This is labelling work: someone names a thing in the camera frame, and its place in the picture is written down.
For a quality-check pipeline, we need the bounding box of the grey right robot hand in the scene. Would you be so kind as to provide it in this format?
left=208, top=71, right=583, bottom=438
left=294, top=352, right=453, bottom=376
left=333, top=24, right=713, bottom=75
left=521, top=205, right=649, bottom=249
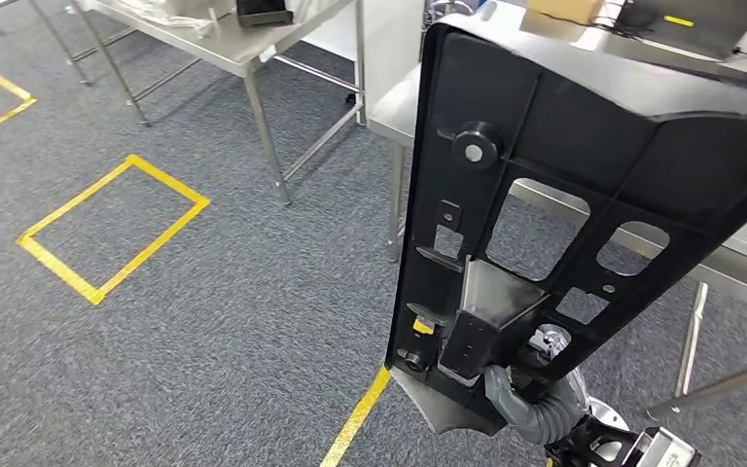
left=483, top=324, right=587, bottom=428

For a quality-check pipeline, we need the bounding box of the black device with yellow label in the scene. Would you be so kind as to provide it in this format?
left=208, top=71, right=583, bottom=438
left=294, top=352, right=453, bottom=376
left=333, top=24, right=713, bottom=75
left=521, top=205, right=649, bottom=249
left=235, top=0, right=295, bottom=28

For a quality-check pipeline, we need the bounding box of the clear plastic bag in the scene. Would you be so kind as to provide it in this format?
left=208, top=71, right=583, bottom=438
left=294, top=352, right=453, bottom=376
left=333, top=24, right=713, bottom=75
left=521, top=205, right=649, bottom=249
left=112, top=0, right=220, bottom=38

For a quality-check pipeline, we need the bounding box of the stainless steel table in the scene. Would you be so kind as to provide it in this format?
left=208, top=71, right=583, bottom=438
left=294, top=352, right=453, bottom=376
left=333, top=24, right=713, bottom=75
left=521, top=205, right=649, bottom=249
left=25, top=0, right=369, bottom=207

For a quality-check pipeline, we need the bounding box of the black plastic license plate bracket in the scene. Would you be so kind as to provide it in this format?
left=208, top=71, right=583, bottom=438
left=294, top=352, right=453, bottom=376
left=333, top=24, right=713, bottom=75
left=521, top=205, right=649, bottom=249
left=384, top=14, right=747, bottom=438

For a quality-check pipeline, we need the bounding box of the white desk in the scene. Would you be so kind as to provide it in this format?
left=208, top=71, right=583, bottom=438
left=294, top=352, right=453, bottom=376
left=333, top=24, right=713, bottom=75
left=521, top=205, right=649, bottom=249
left=301, top=0, right=428, bottom=130

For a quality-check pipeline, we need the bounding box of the stainless steel workbench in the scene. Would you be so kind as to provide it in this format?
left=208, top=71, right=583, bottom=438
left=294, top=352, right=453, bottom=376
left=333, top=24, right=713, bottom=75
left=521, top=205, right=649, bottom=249
left=367, top=0, right=747, bottom=419

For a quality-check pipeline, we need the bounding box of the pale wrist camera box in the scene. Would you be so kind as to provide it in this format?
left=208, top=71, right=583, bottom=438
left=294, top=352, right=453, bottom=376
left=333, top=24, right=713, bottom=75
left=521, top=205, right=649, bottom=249
left=624, top=426, right=703, bottom=467

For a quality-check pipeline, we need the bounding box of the black cable bundle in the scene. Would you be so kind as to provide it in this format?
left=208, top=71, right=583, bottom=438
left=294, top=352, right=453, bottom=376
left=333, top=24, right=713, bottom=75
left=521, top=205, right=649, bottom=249
left=607, top=3, right=657, bottom=33

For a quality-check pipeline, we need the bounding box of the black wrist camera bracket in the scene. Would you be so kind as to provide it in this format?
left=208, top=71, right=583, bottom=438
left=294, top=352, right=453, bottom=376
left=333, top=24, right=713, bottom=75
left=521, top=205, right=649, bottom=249
left=544, top=415, right=647, bottom=467

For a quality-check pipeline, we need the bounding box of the grey metal equipment case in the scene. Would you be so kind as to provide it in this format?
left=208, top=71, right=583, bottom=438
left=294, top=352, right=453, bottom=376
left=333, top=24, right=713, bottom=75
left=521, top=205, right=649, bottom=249
left=627, top=0, right=747, bottom=60

